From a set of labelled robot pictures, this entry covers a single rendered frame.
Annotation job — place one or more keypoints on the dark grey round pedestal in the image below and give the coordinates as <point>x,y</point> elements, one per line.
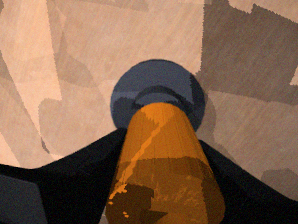
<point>156,81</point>

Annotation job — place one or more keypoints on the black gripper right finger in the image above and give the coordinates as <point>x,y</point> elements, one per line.
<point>248,200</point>

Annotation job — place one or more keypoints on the orange knob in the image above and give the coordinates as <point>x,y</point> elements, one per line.
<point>162,174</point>

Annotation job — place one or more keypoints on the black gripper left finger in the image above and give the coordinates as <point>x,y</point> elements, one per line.
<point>71,190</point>

